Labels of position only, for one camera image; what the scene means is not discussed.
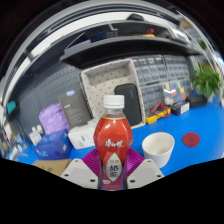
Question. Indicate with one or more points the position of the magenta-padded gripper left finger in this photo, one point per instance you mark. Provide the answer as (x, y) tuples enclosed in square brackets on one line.
[(78, 173)]

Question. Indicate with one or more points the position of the brown cardboard box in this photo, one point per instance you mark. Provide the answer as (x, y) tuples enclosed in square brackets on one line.
[(53, 165)]

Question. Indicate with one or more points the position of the yellow multimeter with leads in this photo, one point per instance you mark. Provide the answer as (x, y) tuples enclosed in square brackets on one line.
[(159, 115)]

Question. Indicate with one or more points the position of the white box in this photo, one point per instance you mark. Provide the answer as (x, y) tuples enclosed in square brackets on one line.
[(81, 135)]

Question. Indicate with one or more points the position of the purple plastic bag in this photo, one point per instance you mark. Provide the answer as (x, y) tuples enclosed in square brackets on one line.
[(53, 117)]

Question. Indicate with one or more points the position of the blue box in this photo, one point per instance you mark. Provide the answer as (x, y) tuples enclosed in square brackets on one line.
[(53, 145)]

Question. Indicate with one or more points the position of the black zipped case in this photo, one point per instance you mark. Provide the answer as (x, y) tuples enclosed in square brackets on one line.
[(128, 103)]

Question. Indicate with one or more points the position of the grey small-parts drawer cabinet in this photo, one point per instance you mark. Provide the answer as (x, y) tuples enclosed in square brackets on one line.
[(160, 71)]

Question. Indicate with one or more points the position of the black flat box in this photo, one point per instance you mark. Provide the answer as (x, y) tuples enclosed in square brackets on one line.
[(196, 100)]

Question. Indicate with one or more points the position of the white cup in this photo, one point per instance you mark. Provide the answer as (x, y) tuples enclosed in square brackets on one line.
[(158, 148)]

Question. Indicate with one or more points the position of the small black labelled box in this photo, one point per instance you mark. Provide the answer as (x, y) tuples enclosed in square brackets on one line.
[(180, 107)]

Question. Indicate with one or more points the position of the beige perforated tray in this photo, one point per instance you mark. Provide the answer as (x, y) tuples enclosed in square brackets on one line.
[(106, 80)]

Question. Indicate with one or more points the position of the dark grey flat box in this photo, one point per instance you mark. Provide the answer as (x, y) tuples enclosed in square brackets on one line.
[(74, 108)]

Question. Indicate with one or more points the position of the red drink bottle white cap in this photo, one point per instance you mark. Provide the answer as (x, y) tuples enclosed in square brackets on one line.
[(112, 136)]

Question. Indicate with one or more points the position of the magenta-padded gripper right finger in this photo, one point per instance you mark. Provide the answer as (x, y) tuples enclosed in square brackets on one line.
[(146, 173)]

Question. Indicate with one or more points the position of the clear organiser box coloured parts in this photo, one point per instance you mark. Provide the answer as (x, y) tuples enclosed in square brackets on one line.
[(174, 92)]

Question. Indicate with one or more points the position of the dark wall shelf unit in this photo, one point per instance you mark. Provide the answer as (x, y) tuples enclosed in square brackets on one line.
[(126, 43)]

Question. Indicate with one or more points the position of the green potted plant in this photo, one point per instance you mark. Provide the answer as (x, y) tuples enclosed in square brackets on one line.
[(206, 80)]

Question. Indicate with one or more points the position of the flat round red coaster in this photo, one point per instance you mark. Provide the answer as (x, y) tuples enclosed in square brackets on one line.
[(191, 139)]

